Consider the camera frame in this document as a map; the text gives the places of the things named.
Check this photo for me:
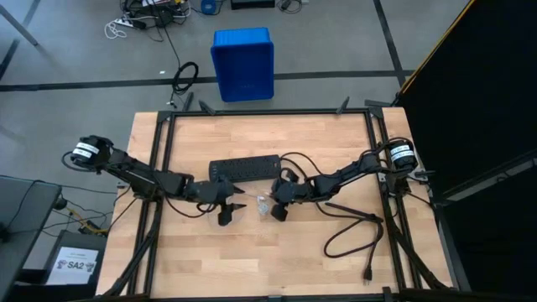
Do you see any black power adapter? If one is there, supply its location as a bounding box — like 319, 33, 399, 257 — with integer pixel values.
277, 0, 310, 13

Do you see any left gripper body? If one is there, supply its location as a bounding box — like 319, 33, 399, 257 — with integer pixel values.
184, 175, 236, 213

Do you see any flat black box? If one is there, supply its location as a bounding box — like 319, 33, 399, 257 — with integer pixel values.
230, 0, 277, 10

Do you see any white power strip with cord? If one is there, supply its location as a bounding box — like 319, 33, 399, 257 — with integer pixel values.
103, 15, 146, 41

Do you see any coiled black cable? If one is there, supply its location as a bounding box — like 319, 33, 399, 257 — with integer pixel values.
167, 61, 201, 108

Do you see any blue plastic bin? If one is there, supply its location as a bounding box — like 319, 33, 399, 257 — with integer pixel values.
210, 27, 276, 103

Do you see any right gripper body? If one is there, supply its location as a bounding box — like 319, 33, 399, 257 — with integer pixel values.
270, 174, 314, 206

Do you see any yellow cable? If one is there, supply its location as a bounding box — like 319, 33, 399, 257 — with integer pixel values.
66, 207, 109, 237

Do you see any grey metal bracket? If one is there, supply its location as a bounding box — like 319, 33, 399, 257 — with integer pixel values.
403, 167, 435, 182

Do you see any black power strip cord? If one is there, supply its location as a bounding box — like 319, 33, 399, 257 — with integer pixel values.
279, 151, 385, 287

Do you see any grey desk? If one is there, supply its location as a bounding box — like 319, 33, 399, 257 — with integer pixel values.
0, 174, 63, 302

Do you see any grey metal bar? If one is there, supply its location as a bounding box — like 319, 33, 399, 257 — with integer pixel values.
0, 3, 39, 47

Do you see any black curtain with yellow edge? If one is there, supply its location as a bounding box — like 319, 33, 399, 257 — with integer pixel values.
396, 0, 537, 302

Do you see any black power strip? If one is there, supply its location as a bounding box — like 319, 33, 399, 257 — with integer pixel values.
208, 154, 282, 185

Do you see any black box with label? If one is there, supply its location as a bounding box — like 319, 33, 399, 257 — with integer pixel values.
41, 229, 108, 297

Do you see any tangle of black cables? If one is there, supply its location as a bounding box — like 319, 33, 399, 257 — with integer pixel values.
120, 0, 192, 30

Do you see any white SA2 paper label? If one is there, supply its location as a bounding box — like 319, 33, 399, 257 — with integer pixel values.
45, 246, 100, 286

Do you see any black aluminium rig frame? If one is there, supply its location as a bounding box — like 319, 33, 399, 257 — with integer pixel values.
98, 96, 462, 302

